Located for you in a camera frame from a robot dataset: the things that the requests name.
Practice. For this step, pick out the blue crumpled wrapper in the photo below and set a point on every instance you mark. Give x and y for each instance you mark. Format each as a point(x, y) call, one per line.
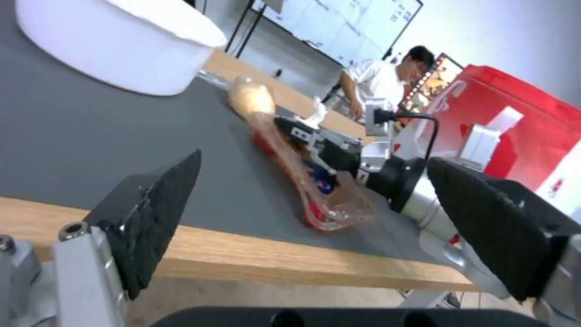
point(323, 180)

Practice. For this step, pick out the red takeout bag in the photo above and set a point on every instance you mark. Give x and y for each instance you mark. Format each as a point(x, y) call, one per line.
point(535, 102)

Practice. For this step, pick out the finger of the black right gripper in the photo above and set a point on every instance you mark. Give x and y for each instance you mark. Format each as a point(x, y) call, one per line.
point(323, 163)
point(297, 129)

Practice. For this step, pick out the clear plastic bag red print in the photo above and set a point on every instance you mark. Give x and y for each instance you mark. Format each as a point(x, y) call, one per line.
point(290, 163)

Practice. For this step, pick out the crumpled white tissue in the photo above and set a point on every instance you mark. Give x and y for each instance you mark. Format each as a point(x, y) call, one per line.
point(315, 115)

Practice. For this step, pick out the person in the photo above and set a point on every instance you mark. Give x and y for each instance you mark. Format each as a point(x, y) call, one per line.
point(376, 78)

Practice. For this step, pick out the film strip poster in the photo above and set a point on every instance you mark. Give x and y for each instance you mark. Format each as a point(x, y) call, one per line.
point(435, 81)

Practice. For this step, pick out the clear bottle beige contents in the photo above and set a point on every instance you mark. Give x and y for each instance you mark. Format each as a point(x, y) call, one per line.
point(249, 97)

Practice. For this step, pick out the white carton box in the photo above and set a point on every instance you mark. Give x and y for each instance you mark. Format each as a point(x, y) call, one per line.
point(481, 143)

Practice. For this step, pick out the large wall display screen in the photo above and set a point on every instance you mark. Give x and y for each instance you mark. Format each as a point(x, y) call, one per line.
point(345, 24)

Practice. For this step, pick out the black screen stand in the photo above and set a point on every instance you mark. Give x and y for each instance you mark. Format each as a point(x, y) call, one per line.
point(245, 27)

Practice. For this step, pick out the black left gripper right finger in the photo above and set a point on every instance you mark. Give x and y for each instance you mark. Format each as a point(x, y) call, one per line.
point(494, 231)

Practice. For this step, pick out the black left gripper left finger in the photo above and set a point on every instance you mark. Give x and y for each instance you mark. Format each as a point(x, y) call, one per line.
point(150, 218)

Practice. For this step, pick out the large white round bowl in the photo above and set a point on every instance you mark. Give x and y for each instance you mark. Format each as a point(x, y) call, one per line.
point(118, 47)

